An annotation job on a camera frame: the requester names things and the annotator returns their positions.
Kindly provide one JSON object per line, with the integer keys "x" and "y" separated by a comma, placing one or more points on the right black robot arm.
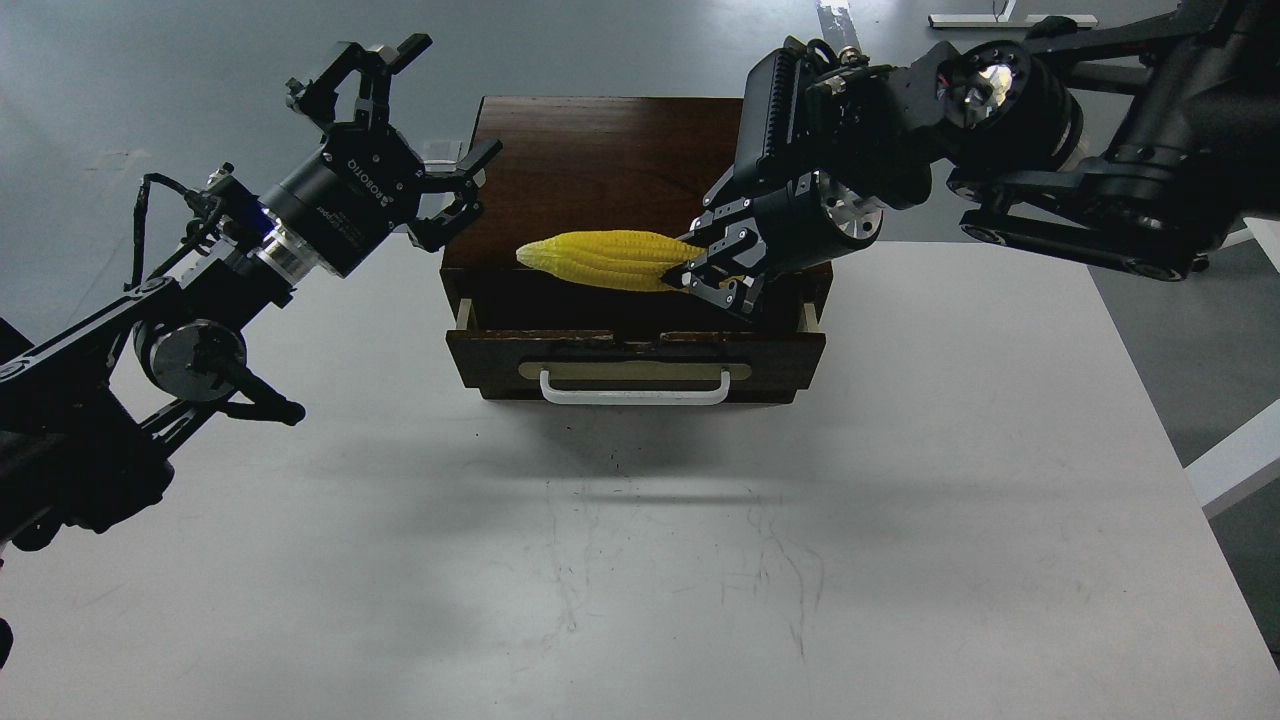
{"x": 1136, "y": 148}

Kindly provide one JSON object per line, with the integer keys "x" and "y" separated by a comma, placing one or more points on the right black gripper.
{"x": 748, "y": 242}

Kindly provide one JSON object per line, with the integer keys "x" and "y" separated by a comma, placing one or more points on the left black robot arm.
{"x": 93, "y": 416}

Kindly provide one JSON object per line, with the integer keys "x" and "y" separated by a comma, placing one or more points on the dark wooden drawer cabinet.
{"x": 601, "y": 164}

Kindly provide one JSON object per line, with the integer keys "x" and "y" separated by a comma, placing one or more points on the yellow corn cob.
{"x": 628, "y": 261}

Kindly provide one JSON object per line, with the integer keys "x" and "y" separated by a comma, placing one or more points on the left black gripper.
{"x": 364, "y": 180}

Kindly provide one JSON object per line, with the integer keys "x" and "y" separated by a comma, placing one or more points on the grey floor tape strip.
{"x": 838, "y": 30}

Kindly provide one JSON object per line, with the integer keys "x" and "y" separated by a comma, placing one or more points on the white side table edge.
{"x": 1246, "y": 459}

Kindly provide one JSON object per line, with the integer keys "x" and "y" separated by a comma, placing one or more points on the white stand foot bar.
{"x": 1003, "y": 15}

